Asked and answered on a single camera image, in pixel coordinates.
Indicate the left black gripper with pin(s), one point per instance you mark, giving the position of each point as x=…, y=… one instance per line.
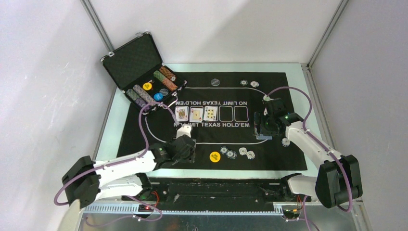
x=190, y=154

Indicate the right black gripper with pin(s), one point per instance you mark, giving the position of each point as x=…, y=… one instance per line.
x=260, y=118

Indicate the blue playing card deck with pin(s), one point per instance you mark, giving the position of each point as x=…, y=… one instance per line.
x=263, y=137

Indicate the white blue chip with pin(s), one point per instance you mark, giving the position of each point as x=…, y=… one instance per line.
x=254, y=84
x=242, y=151
x=250, y=155
x=285, y=142

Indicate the yellow big blind button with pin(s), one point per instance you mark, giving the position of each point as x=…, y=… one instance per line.
x=215, y=157

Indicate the face-up playing card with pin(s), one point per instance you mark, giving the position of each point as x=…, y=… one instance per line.
x=182, y=113
x=210, y=113
x=196, y=114

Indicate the white blue chip front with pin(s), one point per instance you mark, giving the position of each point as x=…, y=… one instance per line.
x=242, y=151
x=250, y=155

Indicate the green blue chip front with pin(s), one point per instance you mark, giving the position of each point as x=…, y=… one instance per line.
x=223, y=150

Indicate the white blue chip back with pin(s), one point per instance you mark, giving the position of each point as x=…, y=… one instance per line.
x=254, y=84

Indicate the grey white poker chip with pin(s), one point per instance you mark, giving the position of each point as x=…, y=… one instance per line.
x=244, y=82

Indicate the grey white chip front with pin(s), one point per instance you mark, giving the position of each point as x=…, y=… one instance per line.
x=231, y=154

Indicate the black dealer button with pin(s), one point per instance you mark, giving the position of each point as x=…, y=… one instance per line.
x=215, y=82

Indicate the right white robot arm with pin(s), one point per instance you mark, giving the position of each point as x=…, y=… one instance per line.
x=318, y=159

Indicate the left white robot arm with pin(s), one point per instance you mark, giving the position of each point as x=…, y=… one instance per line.
x=89, y=181

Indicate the black poker table mat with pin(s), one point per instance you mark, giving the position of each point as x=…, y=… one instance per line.
x=234, y=127

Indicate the blue button in case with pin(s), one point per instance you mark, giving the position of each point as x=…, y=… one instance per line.
x=158, y=97

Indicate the clear dealer button in case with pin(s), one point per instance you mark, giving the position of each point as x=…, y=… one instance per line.
x=164, y=92

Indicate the green orange chip row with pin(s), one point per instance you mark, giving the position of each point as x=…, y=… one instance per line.
x=165, y=81

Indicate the pink grey chip row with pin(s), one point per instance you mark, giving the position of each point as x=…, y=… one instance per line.
x=142, y=96

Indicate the yellow button in case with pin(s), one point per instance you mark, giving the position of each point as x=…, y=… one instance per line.
x=147, y=86

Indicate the red brown chip row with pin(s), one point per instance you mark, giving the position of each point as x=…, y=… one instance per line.
x=167, y=73

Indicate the electronics board with leds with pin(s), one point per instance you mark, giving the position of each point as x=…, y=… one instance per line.
x=145, y=208

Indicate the black aluminium chip case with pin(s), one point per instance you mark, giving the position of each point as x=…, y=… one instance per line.
x=134, y=64

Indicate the black metal base rail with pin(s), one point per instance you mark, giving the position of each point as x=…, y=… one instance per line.
x=223, y=195

